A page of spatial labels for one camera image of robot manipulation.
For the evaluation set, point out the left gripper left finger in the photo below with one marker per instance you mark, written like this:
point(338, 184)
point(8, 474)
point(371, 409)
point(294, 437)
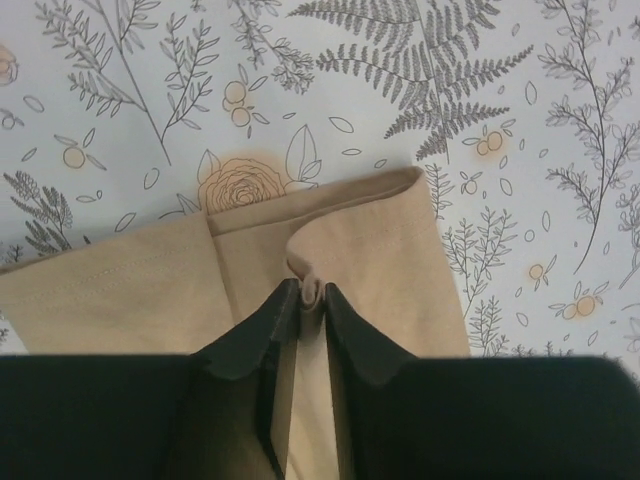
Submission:
point(220, 413)

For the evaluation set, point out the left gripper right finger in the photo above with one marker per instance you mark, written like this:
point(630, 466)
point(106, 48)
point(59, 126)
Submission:
point(399, 416)

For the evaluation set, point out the beige t shirt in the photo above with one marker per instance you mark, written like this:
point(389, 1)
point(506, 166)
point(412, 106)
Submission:
point(175, 286)

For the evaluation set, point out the floral patterned table mat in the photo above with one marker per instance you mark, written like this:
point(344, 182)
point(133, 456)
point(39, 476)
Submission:
point(524, 116)

